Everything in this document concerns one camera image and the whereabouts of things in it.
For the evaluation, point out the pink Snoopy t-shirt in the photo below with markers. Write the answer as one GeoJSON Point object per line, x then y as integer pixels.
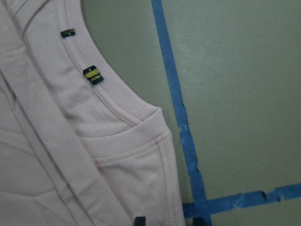
{"type": "Point", "coordinates": [77, 146]}

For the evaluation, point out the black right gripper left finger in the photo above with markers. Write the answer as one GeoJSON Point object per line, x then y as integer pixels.
{"type": "Point", "coordinates": [140, 221]}

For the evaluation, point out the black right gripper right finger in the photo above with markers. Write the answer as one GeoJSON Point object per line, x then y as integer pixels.
{"type": "Point", "coordinates": [198, 222]}

